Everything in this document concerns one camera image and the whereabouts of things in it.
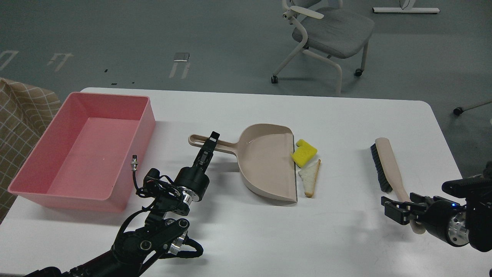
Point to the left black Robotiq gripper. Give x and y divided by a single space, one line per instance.
193 181

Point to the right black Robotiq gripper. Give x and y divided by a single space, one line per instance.
443 218

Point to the beige hand brush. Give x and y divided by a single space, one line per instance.
389 177

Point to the beige plastic dustpan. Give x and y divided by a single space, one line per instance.
263 153

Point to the yellow green sponge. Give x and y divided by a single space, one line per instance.
304 153

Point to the white bread slice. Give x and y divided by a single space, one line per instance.
309 176

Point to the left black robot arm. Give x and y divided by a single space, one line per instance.
158 231

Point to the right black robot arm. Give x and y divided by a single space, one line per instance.
476 191

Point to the pink plastic bin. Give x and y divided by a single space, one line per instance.
83 159

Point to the floor socket plate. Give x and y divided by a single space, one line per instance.
181 57

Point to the chair leg with caster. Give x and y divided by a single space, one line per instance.
460 110

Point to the grey office chair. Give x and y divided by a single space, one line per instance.
325 33

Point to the brown checkered cloth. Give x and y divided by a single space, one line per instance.
25 113

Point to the white desk base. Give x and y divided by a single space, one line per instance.
406 6

